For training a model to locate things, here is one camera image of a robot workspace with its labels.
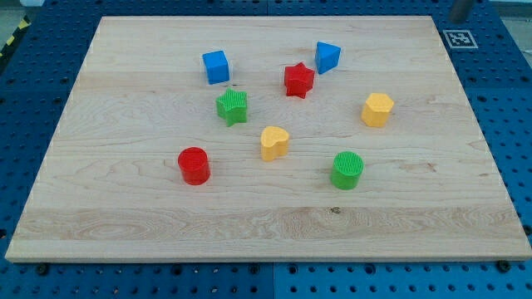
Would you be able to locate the red star block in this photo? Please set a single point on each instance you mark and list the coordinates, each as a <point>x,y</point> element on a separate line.
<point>298,80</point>

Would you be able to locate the green star block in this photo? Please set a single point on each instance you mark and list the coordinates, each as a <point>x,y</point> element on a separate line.
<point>232,106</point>

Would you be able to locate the yellow heart block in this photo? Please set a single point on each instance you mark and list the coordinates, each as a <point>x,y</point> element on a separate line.
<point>274,143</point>

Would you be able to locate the red cylinder block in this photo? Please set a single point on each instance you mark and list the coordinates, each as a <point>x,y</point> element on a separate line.
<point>194,165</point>

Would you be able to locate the white fiducial marker tag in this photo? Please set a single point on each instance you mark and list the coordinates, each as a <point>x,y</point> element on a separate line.
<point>460,39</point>

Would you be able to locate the blue triangle block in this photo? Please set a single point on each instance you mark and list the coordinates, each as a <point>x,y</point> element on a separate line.
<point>326,57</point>

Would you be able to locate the yellow hexagon block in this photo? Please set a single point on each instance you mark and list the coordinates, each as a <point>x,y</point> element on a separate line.
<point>377,109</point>

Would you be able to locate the light wooden board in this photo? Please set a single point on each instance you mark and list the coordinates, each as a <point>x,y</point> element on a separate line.
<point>110,188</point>

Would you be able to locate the green cylinder block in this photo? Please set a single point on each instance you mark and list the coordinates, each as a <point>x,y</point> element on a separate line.
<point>347,168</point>

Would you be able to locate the yellow black hazard tape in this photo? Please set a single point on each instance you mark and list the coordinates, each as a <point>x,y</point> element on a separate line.
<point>15,39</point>

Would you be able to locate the blue cube block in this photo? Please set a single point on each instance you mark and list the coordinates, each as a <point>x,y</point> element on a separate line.
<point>216,66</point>

